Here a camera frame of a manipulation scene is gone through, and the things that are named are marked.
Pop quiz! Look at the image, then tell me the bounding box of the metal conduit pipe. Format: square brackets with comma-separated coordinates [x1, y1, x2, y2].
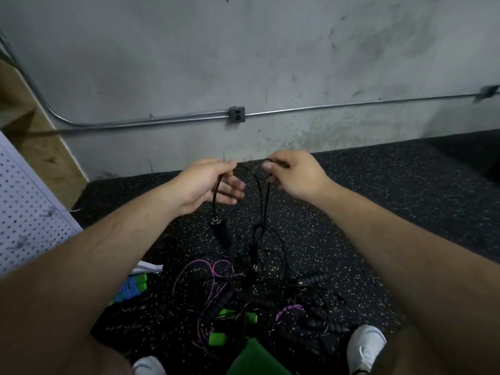
[0, 35, 500, 130]

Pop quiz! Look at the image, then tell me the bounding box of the person's right forearm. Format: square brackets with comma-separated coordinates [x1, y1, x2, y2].
[316, 182, 500, 375]

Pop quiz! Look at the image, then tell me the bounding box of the white right shoe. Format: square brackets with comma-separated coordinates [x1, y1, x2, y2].
[346, 324, 388, 375]

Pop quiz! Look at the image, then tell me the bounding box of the white pegboard stand foot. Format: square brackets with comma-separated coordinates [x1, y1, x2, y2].
[129, 261, 165, 276]

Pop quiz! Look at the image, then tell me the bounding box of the white shoe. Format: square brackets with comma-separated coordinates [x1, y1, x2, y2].
[131, 355, 167, 375]
[346, 324, 388, 375]

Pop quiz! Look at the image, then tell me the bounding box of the white left shoe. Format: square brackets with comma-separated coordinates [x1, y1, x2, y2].
[131, 355, 167, 375]

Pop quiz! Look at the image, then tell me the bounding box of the person's right hand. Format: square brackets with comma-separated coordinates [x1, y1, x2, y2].
[261, 149, 337, 206]

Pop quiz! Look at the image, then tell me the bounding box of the black foam-handled jump rope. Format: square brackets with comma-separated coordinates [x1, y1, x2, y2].
[209, 158, 292, 274]

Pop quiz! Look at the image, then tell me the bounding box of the pile of jump ropes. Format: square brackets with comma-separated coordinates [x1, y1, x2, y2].
[168, 254, 353, 356]

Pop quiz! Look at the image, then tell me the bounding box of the person's left forearm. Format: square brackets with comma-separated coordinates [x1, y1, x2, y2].
[0, 187, 184, 375]

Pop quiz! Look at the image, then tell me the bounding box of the person's left hand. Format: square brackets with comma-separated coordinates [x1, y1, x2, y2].
[160, 158, 247, 218]

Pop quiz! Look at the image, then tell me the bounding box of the white pegboard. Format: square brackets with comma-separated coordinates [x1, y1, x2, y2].
[0, 130, 84, 277]

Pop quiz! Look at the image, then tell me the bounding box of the blue green-handled jump rope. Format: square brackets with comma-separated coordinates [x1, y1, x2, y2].
[113, 273, 149, 303]

